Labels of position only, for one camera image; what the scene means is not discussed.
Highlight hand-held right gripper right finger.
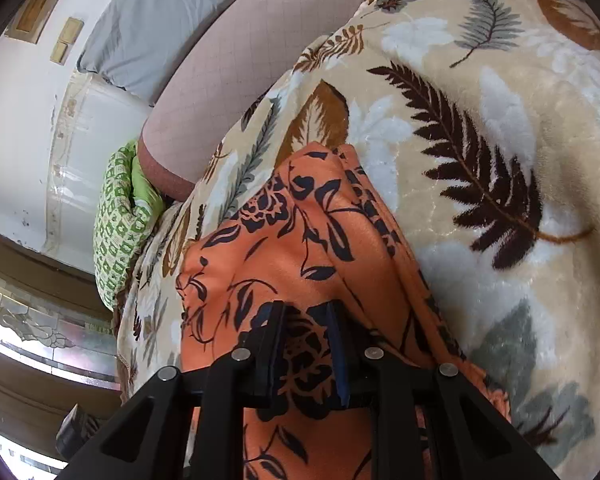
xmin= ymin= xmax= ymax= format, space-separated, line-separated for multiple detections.
xmin=326 ymin=302 xmax=562 ymax=480

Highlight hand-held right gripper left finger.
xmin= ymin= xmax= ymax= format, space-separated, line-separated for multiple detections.
xmin=67 ymin=300 xmax=287 ymax=480

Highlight orange floral garment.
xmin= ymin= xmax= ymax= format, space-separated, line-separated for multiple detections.
xmin=175 ymin=142 xmax=512 ymax=480

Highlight green checkered pillow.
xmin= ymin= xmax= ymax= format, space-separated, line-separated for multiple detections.
xmin=92 ymin=140 xmax=170 ymax=311

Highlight dark object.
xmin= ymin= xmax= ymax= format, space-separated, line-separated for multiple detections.
xmin=55 ymin=404 xmax=104 ymax=459

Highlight stained glass window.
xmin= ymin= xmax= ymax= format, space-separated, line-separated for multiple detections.
xmin=0 ymin=270 xmax=122 ymax=387

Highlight beige leaf print blanket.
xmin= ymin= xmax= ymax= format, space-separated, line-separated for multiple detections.
xmin=112 ymin=0 xmax=600 ymax=480

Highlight white headboard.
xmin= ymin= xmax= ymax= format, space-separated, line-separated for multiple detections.
xmin=44 ymin=71 xmax=152 ymax=257

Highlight pink and brown bedsheet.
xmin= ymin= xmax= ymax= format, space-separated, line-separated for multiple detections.
xmin=137 ymin=0 xmax=396 ymax=202

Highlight grey pillow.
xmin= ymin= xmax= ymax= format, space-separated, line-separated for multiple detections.
xmin=75 ymin=0 xmax=287 ymax=107

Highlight wooden wall frame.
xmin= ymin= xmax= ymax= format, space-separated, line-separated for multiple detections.
xmin=4 ymin=0 xmax=81 ymax=44

